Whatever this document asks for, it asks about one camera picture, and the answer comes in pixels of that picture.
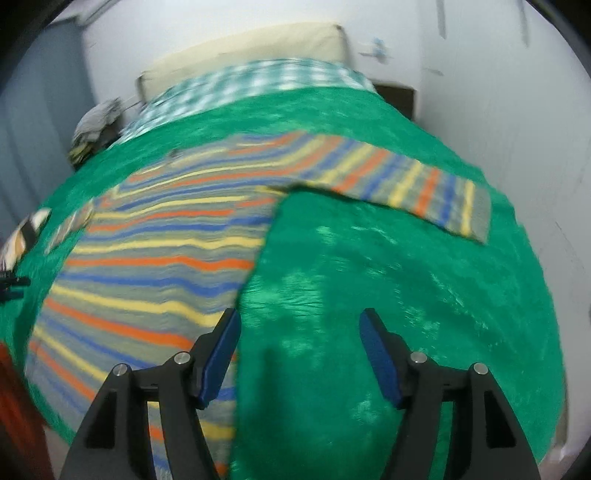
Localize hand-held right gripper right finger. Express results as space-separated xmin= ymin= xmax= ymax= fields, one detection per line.
xmin=359 ymin=307 xmax=543 ymax=480

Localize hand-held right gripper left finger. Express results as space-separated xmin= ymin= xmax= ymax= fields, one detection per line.
xmin=59 ymin=307 xmax=243 ymax=480

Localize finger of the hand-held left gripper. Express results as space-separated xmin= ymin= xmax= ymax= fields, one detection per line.
xmin=0 ymin=273 xmax=31 ymax=303

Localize striped knit sweater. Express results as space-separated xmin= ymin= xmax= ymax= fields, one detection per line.
xmin=25 ymin=130 xmax=491 ymax=480

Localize green fuzzy blanket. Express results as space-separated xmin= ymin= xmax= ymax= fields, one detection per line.
xmin=0 ymin=85 xmax=568 ymax=480

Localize person's red orange clothing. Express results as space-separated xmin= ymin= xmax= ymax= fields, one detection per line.
xmin=0 ymin=342 xmax=54 ymax=480

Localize grey curtain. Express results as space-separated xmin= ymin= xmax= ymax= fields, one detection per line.
xmin=0 ymin=18 xmax=100 ymax=224

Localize grey fuzzy cloth pile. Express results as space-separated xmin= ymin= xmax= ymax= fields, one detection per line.
xmin=69 ymin=99 xmax=124 ymax=169

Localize dark wooden nightstand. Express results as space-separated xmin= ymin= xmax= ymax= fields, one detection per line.
xmin=372 ymin=83 xmax=416 ymax=121

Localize white wardrobe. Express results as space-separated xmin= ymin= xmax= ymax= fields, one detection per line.
xmin=418 ymin=0 xmax=591 ymax=462

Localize green white checked bedsheet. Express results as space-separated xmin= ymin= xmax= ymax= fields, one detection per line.
xmin=117 ymin=58 xmax=382 ymax=139

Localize cream padded headboard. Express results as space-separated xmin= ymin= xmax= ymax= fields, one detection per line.
xmin=136 ymin=22 xmax=349 ymax=102

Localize blue wall fitting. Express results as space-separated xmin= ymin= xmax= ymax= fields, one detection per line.
xmin=359 ymin=38 xmax=394 ymax=62

